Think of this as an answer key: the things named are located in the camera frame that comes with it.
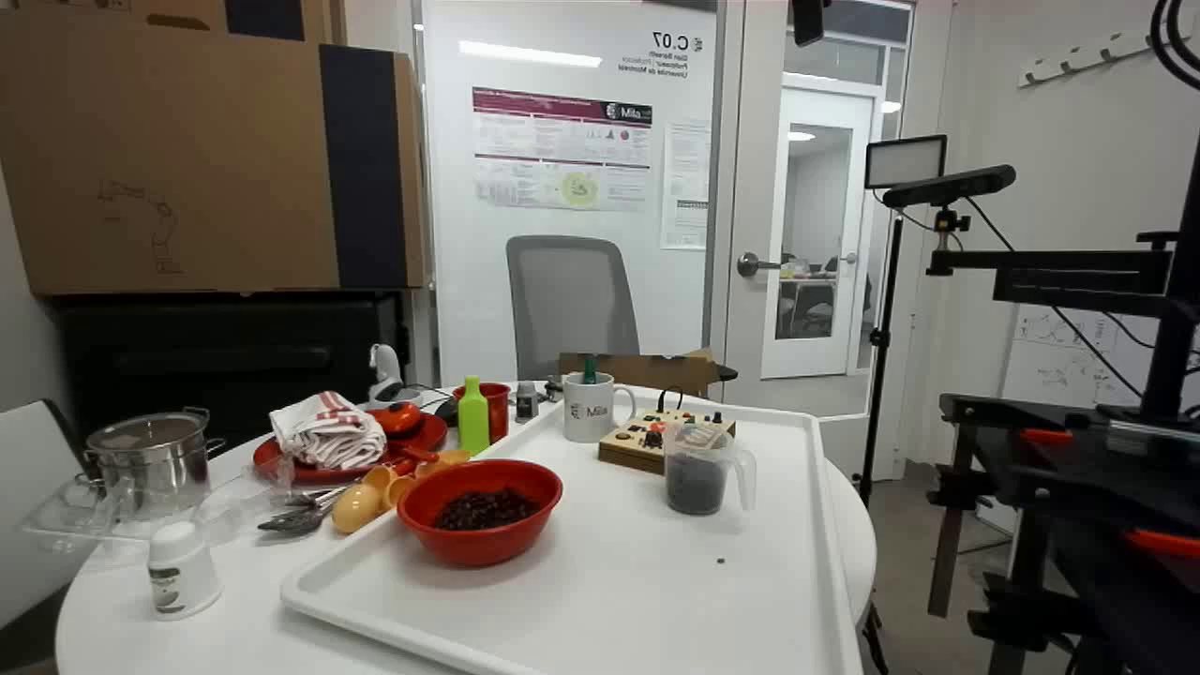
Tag LED light panel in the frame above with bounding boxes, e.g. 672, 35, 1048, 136
863, 131, 952, 196

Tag red toy tomato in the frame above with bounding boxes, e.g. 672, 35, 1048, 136
371, 400, 428, 439

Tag white plastic tray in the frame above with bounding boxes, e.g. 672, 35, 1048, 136
278, 399, 866, 675

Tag wooden busy board toy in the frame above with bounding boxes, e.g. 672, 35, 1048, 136
594, 404, 738, 479

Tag grey mesh office chair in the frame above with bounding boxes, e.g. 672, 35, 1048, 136
501, 232, 646, 382

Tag white Mila mug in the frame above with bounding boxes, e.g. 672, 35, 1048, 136
559, 367, 641, 445

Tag white round desk device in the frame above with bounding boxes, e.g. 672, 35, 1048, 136
366, 342, 403, 404

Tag black perforated workbench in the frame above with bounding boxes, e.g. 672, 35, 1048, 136
928, 389, 1200, 675

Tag clear glass jar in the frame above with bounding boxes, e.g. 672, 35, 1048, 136
81, 400, 216, 522

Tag white paper notice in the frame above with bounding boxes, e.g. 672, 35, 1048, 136
656, 115, 714, 251

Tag black and orange clamp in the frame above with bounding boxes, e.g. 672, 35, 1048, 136
1121, 522, 1200, 564
1014, 424, 1084, 459

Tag black camera mount beam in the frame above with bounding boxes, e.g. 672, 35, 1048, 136
927, 227, 1200, 316

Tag white door with window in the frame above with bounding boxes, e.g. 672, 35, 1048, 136
757, 72, 877, 382

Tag metal cutlery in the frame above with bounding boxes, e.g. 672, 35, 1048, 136
256, 484, 348, 541

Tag white pill bottle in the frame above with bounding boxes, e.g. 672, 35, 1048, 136
141, 517, 223, 622

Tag red bowl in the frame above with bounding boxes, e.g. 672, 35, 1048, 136
394, 454, 567, 569

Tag black cabinet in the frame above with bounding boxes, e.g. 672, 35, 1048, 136
52, 287, 409, 445

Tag orange toy food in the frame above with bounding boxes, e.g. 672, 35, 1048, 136
377, 445, 471, 510

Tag white coat hook rail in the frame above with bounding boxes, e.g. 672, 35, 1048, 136
1014, 31, 1157, 90

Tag black light stand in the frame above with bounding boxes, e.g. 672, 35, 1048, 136
856, 212, 907, 502

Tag green squeeze bottle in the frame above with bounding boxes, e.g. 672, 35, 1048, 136
453, 374, 496, 459

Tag yellow toy food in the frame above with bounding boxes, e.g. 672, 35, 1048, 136
326, 475, 386, 541

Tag wall poster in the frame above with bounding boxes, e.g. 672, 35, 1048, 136
469, 81, 661, 216

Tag black stereo camera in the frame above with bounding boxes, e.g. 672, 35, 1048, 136
877, 162, 1019, 212

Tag red cup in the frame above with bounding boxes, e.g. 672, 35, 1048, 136
448, 377, 512, 445

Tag large cardboard box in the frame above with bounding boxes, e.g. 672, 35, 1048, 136
0, 0, 436, 300

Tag thick black overhead cables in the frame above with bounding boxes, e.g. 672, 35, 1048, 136
1147, 0, 1200, 90

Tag clear plastic container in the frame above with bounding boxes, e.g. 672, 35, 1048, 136
19, 467, 141, 557

